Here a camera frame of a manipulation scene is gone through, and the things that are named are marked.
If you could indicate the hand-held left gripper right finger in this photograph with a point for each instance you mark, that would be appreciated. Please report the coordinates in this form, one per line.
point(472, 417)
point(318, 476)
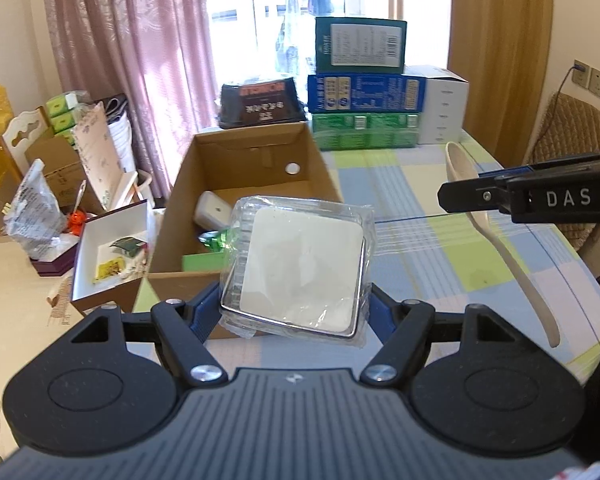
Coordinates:
point(380, 310)

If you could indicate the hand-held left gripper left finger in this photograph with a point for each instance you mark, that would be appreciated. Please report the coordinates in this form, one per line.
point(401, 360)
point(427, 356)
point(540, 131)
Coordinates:
point(207, 305)

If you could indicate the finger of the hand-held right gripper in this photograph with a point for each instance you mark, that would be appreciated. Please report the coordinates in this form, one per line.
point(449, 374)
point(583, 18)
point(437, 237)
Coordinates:
point(470, 195)
point(570, 162)

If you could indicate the green medicine box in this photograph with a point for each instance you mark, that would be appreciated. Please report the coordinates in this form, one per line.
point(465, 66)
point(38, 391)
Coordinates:
point(202, 262)

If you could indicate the silver green foil pouch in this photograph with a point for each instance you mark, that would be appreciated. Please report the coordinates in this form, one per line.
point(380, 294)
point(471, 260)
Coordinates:
point(215, 241)

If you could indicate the white square pad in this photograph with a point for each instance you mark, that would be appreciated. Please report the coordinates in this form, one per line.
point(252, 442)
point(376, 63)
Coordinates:
point(300, 265)

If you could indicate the beige spoon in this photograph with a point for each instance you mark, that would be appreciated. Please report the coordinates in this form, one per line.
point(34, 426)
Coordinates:
point(525, 280)

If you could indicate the white square night light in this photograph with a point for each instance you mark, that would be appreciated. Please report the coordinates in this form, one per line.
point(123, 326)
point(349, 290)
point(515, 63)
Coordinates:
point(210, 210)

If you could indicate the plaid cloth-covered desktop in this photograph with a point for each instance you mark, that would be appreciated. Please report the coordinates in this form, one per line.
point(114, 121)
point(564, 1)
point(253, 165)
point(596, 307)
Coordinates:
point(420, 260)

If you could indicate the chair with quilted brown cover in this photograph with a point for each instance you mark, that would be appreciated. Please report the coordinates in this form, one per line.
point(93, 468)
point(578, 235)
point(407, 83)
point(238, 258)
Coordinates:
point(575, 130)

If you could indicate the tall white carton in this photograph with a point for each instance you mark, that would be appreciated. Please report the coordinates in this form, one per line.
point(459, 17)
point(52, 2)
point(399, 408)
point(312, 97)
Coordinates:
point(445, 110)

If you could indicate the dark green packet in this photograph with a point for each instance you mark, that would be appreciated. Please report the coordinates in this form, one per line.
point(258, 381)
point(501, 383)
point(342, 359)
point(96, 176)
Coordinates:
point(127, 245)

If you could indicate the yellow packet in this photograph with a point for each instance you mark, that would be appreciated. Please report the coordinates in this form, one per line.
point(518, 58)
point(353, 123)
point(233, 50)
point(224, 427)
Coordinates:
point(107, 270)

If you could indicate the green cartons under blue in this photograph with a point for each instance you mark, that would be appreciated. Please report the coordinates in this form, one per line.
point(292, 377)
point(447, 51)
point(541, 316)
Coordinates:
point(365, 132)

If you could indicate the maroon box white interior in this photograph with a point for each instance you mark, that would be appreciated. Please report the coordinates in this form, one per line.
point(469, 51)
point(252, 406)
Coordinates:
point(105, 232)

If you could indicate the blue carton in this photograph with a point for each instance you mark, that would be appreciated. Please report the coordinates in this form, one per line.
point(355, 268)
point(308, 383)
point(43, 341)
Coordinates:
point(375, 92)

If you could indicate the orange plastic object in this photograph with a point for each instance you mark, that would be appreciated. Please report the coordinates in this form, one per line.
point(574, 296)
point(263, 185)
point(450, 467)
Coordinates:
point(76, 222)

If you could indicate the purple box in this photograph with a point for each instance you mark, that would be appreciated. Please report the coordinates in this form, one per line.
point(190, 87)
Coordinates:
point(55, 265)

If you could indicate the metal pen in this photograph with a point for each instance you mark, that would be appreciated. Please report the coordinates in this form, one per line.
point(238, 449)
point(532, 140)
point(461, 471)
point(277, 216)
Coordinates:
point(80, 195)

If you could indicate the white paper bag pink print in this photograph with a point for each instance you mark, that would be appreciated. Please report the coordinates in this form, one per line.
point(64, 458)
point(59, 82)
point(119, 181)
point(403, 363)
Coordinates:
point(97, 155)

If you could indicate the black and white magazines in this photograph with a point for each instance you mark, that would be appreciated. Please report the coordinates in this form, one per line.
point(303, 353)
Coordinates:
point(120, 135)

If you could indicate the beige bear print cloth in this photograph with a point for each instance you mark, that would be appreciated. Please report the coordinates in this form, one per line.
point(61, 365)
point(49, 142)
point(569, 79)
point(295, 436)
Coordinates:
point(15, 335)

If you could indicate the clear plastic bag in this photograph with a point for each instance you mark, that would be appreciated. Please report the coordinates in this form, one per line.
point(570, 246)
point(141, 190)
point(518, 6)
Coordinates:
point(35, 210)

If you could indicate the small cardboard box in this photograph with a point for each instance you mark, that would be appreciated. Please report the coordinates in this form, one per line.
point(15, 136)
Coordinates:
point(55, 165)

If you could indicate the dark green carton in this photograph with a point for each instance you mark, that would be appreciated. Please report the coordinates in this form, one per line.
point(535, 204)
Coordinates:
point(325, 45)

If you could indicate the black box brown label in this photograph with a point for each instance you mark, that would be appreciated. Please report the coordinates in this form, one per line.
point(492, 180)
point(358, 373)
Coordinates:
point(260, 102)

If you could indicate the green tissue box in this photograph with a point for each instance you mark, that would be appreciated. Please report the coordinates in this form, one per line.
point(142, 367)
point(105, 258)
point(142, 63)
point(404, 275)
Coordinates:
point(64, 121)
point(60, 104)
point(69, 137)

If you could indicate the white sheer curtain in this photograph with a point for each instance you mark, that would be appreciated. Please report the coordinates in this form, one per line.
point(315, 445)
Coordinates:
point(292, 35)

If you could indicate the pink curtain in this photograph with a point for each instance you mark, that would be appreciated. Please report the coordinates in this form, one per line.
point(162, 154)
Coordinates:
point(130, 60)

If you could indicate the white chair back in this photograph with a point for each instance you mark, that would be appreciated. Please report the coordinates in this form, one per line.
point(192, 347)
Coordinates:
point(22, 125)

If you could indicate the white wall socket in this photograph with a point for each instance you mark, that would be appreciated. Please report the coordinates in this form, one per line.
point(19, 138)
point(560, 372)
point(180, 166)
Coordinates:
point(598, 84)
point(581, 75)

